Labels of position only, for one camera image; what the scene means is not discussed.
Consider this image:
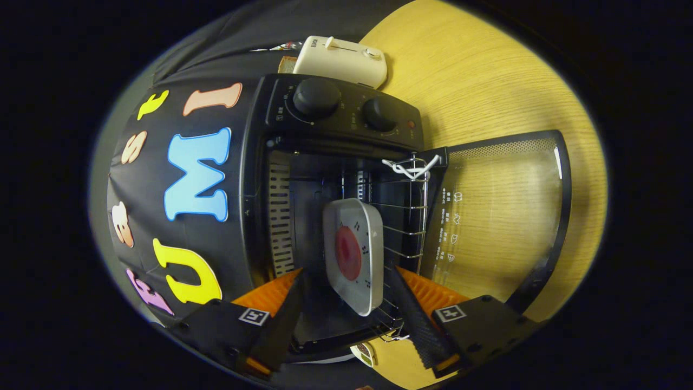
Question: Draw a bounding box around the white toaster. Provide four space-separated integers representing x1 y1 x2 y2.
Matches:
292 36 388 90

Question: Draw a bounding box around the black toaster oven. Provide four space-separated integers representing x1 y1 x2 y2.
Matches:
241 73 573 363

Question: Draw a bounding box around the white square plate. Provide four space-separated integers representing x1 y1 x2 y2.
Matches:
323 198 385 317

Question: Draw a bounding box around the white divided spice dish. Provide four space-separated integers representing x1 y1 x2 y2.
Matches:
350 342 378 368

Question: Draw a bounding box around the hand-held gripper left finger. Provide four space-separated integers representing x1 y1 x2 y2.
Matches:
168 268 305 380

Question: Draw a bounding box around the black backdrop cloth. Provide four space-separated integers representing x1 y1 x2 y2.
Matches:
89 0 417 388

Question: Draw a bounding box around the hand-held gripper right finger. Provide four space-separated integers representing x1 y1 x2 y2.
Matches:
391 265 542 380

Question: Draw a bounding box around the pink ham slice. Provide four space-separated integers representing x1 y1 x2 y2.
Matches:
335 226 362 281

